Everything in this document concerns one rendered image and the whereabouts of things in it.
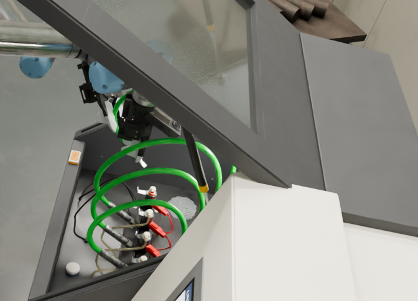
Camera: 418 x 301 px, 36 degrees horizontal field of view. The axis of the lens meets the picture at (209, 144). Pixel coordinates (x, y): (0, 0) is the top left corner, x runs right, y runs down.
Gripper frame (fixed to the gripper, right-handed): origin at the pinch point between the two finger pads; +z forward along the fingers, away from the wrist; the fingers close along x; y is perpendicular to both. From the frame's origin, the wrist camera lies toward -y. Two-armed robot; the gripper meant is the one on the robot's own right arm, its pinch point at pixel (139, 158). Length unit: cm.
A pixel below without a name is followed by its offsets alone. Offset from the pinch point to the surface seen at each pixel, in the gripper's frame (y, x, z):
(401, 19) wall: -167, -265, 67
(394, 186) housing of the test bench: -55, 24, -29
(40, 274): 19.0, 23.5, 25.6
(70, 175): 18.3, -14.3, 25.7
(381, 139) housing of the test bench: -55, 8, -29
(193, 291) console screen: -12, 55, -21
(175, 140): -6.6, 8.9, -16.2
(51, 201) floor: 31, -88, 121
